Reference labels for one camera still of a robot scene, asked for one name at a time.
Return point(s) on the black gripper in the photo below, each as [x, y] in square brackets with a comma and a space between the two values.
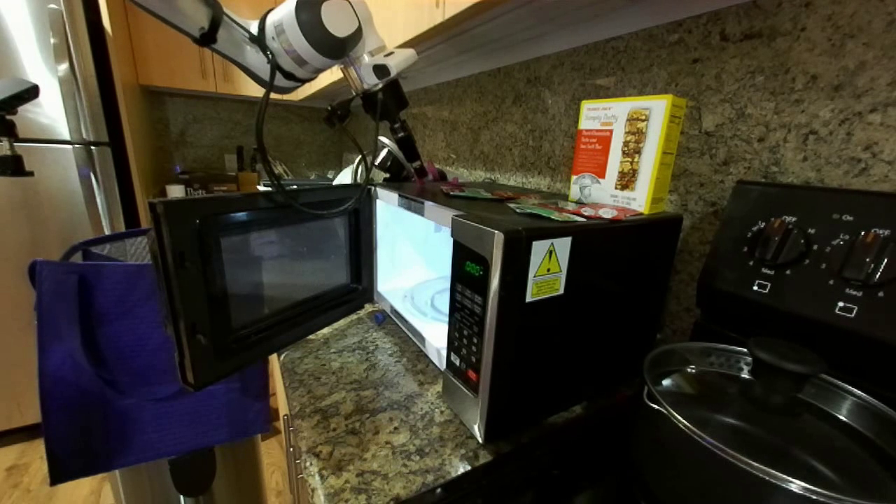
[383, 99]

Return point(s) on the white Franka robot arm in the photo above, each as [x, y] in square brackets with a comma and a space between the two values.
[297, 34]

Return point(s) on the glass microwave turntable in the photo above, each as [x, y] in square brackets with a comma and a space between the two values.
[424, 301]

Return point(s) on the small brown bottle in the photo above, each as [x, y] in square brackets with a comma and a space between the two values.
[245, 174]

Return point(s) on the black microwave door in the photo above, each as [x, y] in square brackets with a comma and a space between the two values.
[269, 274]

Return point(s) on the black silver microwave oven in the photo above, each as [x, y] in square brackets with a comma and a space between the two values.
[578, 308]

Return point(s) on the purple fabric bag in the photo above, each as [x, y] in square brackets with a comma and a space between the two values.
[113, 374]

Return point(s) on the silver kettle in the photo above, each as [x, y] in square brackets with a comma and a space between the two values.
[360, 168]

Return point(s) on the green snack packet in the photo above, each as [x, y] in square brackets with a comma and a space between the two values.
[474, 195]
[539, 210]

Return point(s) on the yellow warning sticker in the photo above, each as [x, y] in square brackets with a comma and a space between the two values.
[546, 269]

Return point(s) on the red snack packet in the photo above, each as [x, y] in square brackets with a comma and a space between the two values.
[603, 210]

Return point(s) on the yellow food box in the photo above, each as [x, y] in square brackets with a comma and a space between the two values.
[623, 154]

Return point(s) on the wooden base cabinet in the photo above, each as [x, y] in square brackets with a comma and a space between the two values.
[277, 437]

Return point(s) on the stainless steel refrigerator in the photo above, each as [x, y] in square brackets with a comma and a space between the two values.
[46, 241]

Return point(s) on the black stove knob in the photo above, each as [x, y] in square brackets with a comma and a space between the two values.
[869, 259]
[777, 241]

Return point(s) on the glass pot lid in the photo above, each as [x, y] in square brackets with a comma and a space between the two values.
[773, 410]

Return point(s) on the wooden wall cabinets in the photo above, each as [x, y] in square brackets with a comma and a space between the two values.
[178, 60]

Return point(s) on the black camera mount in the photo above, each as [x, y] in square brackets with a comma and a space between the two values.
[14, 130]

